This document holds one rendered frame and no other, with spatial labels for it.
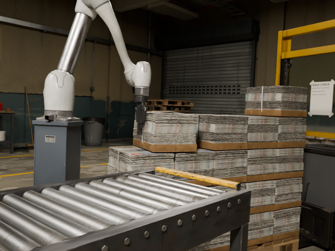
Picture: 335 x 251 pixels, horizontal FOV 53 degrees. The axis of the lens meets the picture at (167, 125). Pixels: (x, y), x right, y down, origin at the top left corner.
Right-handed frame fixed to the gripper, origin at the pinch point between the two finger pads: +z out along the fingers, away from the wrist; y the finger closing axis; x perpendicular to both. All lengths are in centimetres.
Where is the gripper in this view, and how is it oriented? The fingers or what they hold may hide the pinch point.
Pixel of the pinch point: (139, 129)
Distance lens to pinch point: 209.1
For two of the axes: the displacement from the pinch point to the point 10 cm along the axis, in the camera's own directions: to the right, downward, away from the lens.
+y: -5.0, -0.7, 8.7
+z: -0.6, 10.0, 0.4
